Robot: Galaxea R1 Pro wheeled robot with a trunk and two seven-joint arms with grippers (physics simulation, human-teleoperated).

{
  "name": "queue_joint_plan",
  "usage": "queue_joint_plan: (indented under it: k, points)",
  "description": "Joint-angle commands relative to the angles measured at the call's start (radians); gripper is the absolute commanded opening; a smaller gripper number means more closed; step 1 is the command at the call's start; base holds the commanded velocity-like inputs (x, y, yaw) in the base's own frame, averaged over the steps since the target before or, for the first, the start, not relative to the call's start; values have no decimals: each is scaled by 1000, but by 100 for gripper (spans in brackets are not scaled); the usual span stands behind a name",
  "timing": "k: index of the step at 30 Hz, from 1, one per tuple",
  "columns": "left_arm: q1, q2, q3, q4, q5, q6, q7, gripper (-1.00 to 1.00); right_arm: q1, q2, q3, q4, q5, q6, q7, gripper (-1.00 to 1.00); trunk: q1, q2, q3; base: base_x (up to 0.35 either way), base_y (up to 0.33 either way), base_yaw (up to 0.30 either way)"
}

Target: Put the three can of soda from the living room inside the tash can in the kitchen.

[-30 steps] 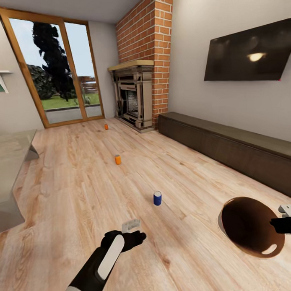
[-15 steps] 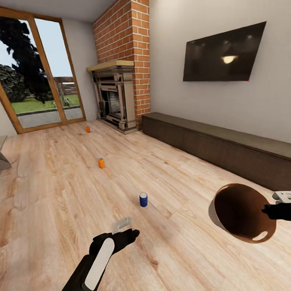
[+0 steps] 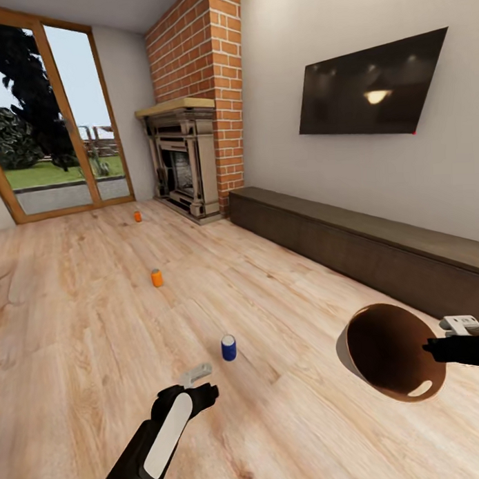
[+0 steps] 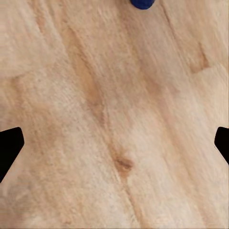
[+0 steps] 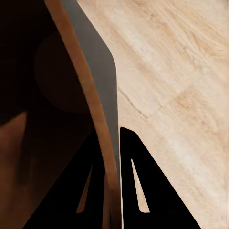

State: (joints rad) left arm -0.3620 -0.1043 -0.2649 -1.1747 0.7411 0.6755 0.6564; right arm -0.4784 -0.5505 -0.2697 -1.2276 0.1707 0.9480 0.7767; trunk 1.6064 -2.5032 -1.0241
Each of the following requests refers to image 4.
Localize can of soda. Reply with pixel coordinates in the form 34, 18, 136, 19
130, 0, 156, 10

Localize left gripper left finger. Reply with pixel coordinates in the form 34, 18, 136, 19
0, 127, 24, 183

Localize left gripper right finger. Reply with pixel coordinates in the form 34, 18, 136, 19
214, 127, 229, 164

